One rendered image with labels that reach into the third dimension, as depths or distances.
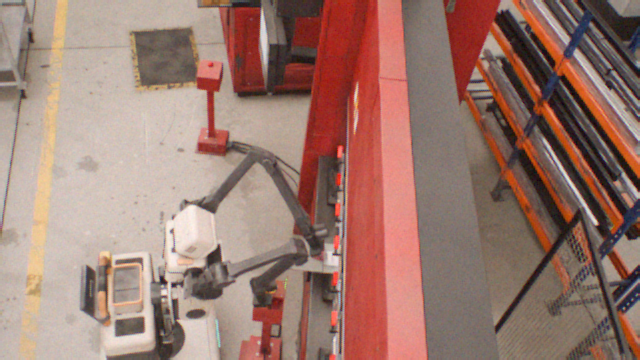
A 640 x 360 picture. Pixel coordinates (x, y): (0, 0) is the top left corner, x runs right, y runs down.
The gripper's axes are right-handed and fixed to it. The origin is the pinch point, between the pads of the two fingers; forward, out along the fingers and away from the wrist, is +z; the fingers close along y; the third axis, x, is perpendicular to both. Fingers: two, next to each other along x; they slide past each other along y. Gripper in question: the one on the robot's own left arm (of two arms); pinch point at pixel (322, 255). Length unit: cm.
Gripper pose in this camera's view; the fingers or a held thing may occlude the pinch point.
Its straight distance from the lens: 318.2
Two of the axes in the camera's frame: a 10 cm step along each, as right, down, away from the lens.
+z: 3.5, 6.4, 6.9
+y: 0.6, -7.5, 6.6
